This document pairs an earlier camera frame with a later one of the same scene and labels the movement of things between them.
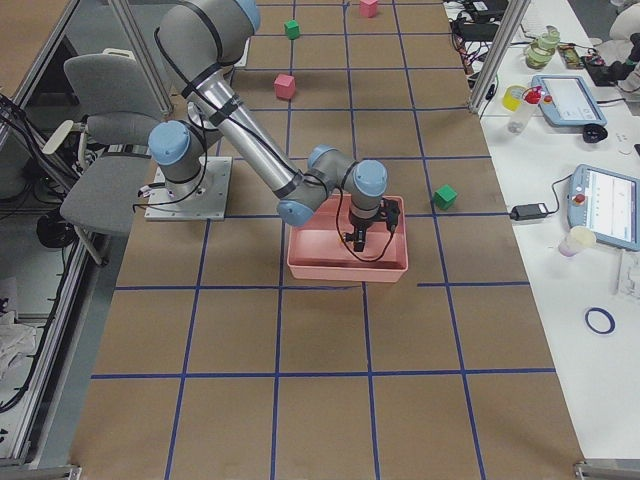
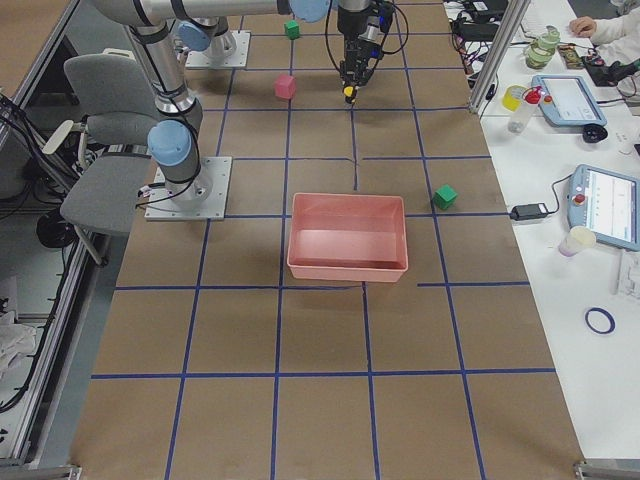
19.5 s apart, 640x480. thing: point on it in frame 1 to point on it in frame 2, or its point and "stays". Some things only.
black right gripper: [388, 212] to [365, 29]
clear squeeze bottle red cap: [520, 114] stays
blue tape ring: [606, 314] stays
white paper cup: [578, 238] stays
